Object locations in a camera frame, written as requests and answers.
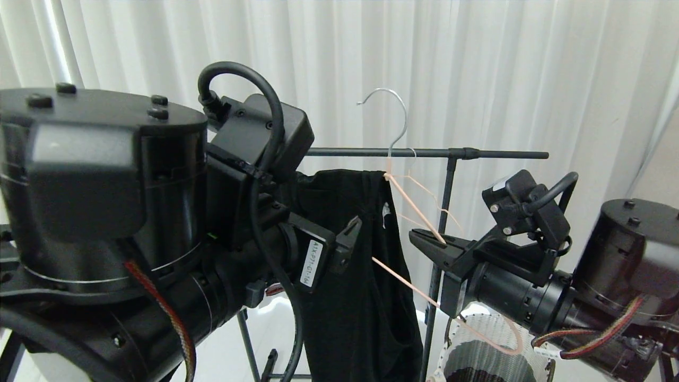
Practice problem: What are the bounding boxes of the black cable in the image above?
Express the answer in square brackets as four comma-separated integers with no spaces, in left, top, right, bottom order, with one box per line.
[523,171,580,214]
[197,61,307,382]

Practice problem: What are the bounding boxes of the black clothes rack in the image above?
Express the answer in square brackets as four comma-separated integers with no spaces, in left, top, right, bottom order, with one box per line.
[236,147,550,382]

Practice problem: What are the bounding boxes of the white laundry basket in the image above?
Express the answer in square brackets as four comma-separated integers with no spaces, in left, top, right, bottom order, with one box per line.
[432,313,556,382]

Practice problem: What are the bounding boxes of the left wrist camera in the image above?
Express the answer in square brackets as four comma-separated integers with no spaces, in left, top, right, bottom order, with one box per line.
[204,94,316,250]

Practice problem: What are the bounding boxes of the black garment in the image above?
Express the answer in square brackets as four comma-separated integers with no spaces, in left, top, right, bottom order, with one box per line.
[289,169,425,382]

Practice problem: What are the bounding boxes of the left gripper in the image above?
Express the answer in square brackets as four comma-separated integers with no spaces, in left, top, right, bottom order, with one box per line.
[212,212,363,329]

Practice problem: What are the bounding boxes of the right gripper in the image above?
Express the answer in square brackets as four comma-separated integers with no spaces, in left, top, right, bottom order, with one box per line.
[408,228,578,336]

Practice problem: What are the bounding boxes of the pink clothes hanger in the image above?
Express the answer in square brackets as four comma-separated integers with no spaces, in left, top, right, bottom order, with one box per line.
[356,88,525,356]
[395,147,465,237]

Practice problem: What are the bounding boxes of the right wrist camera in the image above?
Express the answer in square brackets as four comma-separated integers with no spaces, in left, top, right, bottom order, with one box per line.
[480,170,573,287]

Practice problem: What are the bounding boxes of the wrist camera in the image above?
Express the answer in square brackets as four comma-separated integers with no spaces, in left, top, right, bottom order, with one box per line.
[204,94,316,250]
[480,170,573,287]

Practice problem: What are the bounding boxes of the white curtain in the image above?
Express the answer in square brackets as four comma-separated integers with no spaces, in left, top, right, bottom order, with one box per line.
[0,0,679,329]

